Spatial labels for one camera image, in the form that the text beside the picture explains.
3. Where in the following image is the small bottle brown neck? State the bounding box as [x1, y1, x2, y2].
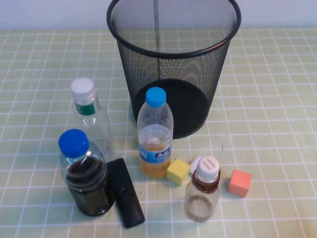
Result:
[184, 155, 221, 223]

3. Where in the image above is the clear bottle green label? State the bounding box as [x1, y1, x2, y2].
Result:
[70, 77, 116, 162]

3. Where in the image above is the black mesh wastebasket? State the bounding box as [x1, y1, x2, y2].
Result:
[106, 0, 242, 139]

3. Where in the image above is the yellow liquid bottle light-blue cap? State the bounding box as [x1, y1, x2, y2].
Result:
[137, 86, 174, 178]

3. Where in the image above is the yellow cube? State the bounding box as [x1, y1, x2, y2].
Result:
[166, 158, 191, 186]

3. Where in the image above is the white earbud case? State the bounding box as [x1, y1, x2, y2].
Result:
[189, 156, 204, 174]

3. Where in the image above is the black remote control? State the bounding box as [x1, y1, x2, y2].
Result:
[106, 158, 146, 229]

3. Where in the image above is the dark liquid bottle blue cap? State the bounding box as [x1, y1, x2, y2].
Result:
[58, 128, 116, 217]

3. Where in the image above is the orange cube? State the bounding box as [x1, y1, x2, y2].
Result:
[227, 169, 253, 198]

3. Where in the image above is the green checked tablecloth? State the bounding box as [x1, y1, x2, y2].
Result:
[0, 27, 317, 238]

